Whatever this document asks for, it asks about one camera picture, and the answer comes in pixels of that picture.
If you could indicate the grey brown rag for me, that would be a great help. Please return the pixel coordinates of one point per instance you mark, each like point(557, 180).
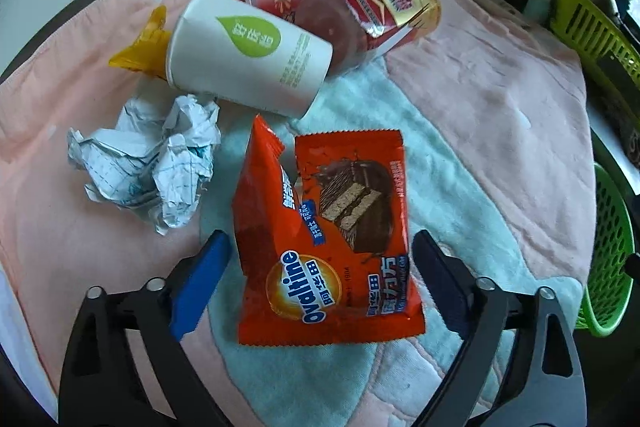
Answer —
point(622, 124)

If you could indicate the steel cleaver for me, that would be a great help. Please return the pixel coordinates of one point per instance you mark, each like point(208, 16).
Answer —
point(620, 67)

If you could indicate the yellow snack wrapper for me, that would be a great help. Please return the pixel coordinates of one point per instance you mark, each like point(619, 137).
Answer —
point(145, 52)

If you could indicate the light blue bottle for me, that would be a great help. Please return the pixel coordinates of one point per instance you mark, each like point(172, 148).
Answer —
point(537, 4)

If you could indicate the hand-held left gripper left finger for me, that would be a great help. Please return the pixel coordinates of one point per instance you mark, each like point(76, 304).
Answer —
point(200, 287)

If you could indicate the white paper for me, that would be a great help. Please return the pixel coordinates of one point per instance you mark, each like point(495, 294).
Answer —
point(150, 157)

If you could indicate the green plastic basket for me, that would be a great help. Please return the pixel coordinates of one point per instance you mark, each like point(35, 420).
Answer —
point(607, 257)

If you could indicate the white paper cup green leaf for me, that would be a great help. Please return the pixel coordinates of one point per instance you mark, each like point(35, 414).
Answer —
point(240, 62)

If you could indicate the red gold drink bottle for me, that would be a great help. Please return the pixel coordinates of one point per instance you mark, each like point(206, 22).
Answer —
point(390, 14)

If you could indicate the orange snack packet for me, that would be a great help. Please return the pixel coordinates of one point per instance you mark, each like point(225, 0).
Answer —
point(350, 287)

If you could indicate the lime green dish rack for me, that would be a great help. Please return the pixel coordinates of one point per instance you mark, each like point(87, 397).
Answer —
point(580, 17)

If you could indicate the white board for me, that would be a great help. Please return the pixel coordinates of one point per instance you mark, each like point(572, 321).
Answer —
point(15, 332)

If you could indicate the pink printed blanket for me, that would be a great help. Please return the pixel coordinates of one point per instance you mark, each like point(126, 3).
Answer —
point(475, 82)

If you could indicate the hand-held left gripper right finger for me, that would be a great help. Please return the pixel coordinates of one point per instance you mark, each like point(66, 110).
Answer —
point(440, 282)

